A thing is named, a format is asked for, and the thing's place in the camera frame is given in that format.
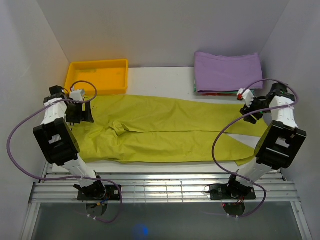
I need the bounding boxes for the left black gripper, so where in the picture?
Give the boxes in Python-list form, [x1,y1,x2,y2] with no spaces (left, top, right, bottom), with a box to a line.
[64,100,94,124]

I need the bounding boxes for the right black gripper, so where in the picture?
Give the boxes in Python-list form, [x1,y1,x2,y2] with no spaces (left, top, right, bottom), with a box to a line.
[240,94,272,125]

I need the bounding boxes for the yellow-green trousers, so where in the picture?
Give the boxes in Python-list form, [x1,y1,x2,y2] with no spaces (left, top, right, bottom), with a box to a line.
[72,95,267,165]

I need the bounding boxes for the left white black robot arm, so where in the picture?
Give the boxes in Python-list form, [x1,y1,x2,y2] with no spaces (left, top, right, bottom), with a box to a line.
[33,85,107,200]

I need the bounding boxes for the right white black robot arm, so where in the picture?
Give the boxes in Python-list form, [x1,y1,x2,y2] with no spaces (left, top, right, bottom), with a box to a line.
[225,82,307,199]

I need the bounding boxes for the folded purple trousers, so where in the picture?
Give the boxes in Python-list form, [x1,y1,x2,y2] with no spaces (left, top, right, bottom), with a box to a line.
[194,51,263,94]

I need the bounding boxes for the yellow plastic tray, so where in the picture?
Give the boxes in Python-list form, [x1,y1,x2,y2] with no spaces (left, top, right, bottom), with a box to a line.
[64,59,129,96]

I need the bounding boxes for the folded red garment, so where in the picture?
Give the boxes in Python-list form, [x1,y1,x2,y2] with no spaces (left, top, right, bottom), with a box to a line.
[199,92,237,97]

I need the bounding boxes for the folded green garment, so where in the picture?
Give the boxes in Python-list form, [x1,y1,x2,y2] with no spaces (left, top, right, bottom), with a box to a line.
[193,77,256,96]

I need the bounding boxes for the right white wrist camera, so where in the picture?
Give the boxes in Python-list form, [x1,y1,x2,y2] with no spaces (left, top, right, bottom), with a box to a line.
[237,88,255,107]

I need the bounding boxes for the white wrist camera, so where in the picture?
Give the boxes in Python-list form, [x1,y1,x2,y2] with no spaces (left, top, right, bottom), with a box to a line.
[69,86,85,102]
[237,88,255,107]

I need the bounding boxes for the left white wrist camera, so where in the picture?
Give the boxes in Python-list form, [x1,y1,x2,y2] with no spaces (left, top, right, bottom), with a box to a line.
[69,86,85,102]

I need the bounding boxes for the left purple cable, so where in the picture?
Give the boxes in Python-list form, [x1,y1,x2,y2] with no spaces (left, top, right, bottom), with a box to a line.
[6,80,123,224]

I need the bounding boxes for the purple cable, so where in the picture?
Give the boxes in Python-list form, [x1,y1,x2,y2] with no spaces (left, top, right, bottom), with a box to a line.
[199,78,300,219]
[6,80,123,224]

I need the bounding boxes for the aluminium rail frame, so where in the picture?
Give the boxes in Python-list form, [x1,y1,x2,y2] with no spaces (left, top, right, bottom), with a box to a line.
[21,161,312,240]

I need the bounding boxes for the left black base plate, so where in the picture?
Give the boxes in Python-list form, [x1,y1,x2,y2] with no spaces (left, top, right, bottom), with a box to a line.
[73,184,122,202]

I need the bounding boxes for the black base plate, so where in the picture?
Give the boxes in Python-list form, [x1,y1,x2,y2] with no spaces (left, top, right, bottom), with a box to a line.
[209,184,256,200]
[73,184,122,202]

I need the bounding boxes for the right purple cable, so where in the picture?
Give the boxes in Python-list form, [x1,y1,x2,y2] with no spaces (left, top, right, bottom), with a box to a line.
[199,78,300,219]

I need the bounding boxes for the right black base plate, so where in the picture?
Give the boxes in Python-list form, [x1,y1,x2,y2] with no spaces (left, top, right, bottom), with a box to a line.
[209,184,256,200]

